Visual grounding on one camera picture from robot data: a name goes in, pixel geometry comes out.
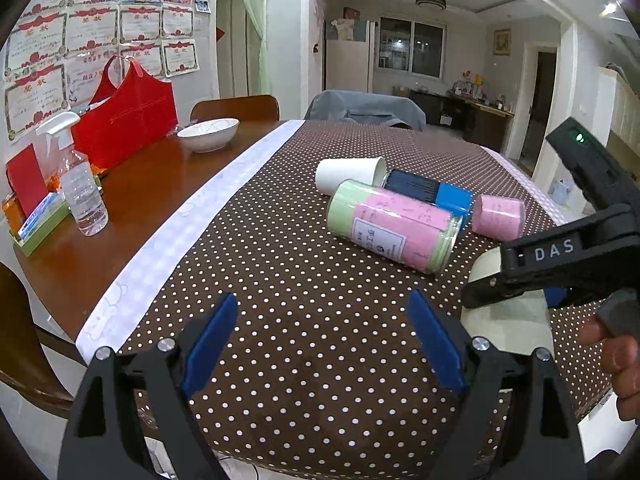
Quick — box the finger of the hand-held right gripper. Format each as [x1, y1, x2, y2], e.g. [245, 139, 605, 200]
[461, 204, 640, 310]

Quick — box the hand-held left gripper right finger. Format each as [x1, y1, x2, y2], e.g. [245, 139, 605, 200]
[406, 289, 588, 480]

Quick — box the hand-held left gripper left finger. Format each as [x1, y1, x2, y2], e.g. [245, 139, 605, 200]
[57, 292, 238, 480]

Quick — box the cream paper cup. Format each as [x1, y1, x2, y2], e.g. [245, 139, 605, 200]
[460, 247, 556, 361]

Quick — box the small pink cup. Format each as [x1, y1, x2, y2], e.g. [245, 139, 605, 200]
[471, 194, 526, 239]

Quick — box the white paper cup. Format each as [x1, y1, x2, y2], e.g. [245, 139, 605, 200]
[315, 157, 389, 196]

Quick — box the person's right hand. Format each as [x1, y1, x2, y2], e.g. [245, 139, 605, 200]
[579, 315, 640, 422]

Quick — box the brown polka dot tablecloth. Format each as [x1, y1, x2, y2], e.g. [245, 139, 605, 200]
[76, 119, 616, 466]

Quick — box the green and pink canister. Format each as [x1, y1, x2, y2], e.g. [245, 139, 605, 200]
[326, 178, 464, 275]

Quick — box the dark wooden sideboard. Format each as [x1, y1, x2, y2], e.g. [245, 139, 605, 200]
[409, 89, 516, 147]

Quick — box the dark blue canister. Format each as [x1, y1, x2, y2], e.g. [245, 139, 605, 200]
[384, 169, 474, 227]

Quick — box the wooden chair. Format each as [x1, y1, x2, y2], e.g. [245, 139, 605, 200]
[190, 95, 280, 124]
[0, 260, 81, 418]

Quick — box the clear spray bottle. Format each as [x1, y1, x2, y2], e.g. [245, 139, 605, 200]
[36, 112, 109, 237]

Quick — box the green tray box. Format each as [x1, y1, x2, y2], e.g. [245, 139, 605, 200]
[9, 192, 72, 258]

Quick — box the white ceramic bowl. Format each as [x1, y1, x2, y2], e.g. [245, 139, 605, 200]
[177, 118, 240, 154]

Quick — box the window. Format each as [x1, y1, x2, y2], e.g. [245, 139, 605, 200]
[377, 16, 446, 80]

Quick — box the grey covered chair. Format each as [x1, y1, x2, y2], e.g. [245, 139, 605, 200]
[304, 89, 427, 132]

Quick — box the red bag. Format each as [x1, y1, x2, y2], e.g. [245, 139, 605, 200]
[71, 56, 179, 171]

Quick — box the red envelope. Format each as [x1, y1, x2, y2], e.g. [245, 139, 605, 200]
[5, 143, 49, 207]

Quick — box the white refrigerator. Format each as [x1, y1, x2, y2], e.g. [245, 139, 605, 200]
[324, 19, 374, 94]

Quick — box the light green curtain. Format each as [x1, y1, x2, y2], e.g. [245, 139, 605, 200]
[227, 0, 272, 97]

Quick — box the wall of award certificates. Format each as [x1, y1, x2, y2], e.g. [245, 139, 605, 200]
[2, 0, 211, 143]

